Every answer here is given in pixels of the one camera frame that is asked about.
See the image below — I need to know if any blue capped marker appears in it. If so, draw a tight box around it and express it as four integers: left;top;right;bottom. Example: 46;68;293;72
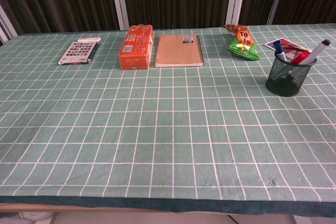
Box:
273;40;289;63

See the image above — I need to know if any red blue printed card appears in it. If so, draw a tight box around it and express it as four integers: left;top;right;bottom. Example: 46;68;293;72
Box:
264;37;313;55

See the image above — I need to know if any green white-grid tablecloth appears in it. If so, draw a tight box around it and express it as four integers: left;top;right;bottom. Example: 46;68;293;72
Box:
0;24;336;216

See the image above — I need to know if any black mesh pen holder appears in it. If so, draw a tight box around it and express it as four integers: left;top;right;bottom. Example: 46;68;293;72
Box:
265;49;318;98

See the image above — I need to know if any white grey capped marker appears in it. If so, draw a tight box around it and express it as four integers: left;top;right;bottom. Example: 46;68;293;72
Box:
299;39;331;65

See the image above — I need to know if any green orange snack bag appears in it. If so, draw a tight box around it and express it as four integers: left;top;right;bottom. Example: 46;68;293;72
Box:
223;24;260;61

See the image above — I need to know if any kraft spiral notebook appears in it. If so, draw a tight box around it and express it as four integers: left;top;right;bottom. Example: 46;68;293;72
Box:
154;34;205;68

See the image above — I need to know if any orange cardboard box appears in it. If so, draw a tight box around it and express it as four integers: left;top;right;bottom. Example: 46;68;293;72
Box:
119;24;154;71

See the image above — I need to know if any red capped marker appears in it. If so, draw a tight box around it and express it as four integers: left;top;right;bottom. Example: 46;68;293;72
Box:
271;51;310;81

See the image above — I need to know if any flat colour pencil box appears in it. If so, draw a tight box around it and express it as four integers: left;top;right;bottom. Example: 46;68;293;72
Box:
58;40;101;66

